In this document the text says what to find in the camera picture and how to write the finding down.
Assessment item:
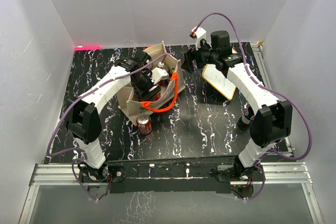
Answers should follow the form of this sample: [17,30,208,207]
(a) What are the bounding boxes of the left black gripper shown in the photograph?
[132,71,161,103]

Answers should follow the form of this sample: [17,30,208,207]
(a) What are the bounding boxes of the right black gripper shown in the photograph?
[182,37,218,73]

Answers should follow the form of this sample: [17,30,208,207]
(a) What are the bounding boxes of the canvas bag with orange handles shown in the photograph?
[116,42,185,125]

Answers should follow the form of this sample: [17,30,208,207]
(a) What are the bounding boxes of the purple Fanta can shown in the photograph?
[150,91,161,102]
[159,78,170,87]

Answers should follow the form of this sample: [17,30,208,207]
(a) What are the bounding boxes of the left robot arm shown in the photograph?
[65,51,160,182]

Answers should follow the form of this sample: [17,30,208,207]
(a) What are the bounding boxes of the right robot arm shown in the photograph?
[182,28,292,180]

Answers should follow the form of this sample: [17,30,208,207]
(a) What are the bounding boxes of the red Coke can front left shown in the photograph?
[136,113,152,135]

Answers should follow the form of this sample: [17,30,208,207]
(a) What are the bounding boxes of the black marble pattern mat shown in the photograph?
[50,42,266,161]

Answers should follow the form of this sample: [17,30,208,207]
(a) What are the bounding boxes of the pink marker pen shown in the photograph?
[75,46,101,51]

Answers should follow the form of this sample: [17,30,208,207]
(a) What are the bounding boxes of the dark Pepsi bottle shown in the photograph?
[237,106,255,130]

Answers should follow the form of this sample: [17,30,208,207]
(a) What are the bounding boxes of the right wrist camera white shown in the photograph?
[190,27,206,50]

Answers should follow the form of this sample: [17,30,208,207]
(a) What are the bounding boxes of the small whiteboard with orange frame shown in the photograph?
[202,59,236,101]

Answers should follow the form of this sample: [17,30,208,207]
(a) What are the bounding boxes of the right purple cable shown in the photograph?
[193,12,313,200]

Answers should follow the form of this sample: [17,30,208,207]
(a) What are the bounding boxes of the purple cable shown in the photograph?
[46,52,168,201]
[193,12,313,200]

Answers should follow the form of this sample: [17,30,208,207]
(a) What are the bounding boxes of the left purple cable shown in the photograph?
[46,52,168,201]

